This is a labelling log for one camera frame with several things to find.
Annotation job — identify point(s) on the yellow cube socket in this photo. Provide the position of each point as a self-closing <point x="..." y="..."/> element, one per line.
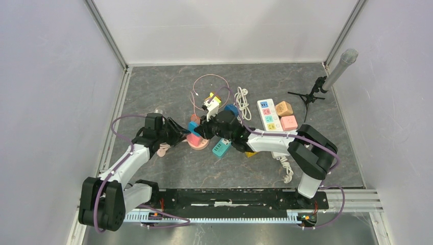
<point x="250" y="154"/>

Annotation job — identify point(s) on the blue plug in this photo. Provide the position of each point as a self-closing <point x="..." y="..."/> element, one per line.
<point x="191" y="127"/>

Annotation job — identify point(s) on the teal power strip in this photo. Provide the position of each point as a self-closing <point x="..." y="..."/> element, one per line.
<point x="221" y="148"/>

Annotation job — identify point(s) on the blue cube socket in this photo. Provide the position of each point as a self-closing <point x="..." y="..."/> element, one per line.
<point x="232" y="108"/>

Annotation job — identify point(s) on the orange semicircle block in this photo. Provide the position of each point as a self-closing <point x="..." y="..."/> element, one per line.
<point x="195" y="119"/>

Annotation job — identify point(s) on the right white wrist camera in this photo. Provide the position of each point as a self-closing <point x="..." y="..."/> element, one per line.
<point x="211" y="108"/>

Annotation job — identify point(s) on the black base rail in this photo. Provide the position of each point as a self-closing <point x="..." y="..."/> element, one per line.
<point x="235" y="202"/>

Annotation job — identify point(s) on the pink cube socket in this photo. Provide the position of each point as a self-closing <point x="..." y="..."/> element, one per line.
<point x="289" y="123"/>

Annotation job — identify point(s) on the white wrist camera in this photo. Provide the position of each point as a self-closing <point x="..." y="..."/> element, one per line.
<point x="159" y="111"/>
<point x="211" y="108"/>

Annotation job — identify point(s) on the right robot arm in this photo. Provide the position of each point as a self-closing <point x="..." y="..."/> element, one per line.
<point x="313" y="152"/>

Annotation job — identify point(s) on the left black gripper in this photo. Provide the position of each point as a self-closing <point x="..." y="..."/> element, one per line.
<point x="178" y="132"/>

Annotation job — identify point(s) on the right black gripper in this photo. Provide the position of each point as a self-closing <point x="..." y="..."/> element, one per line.
<point x="203" y="126"/>

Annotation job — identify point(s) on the hot pink square plug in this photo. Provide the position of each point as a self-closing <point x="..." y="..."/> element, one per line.
<point x="193" y="141"/>

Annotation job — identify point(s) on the black tripod stand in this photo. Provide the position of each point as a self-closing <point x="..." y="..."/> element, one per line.
<point x="310" y="98"/>

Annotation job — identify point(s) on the yellow orange toy block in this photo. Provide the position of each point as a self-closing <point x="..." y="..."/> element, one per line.
<point x="215" y="97"/>

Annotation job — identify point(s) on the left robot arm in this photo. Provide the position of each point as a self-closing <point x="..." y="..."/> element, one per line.
<point x="105" y="200"/>

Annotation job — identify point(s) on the beige dragon cube socket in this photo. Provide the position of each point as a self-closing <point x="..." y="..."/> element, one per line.
<point x="284" y="109"/>

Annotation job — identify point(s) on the white long power strip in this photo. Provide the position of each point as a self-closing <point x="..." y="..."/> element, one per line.
<point x="269" y="118"/>

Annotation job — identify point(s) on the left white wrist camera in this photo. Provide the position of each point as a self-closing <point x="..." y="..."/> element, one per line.
<point x="159" y="111"/>

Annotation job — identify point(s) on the pink round socket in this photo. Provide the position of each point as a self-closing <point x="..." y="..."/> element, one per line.
<point x="203" y="145"/>

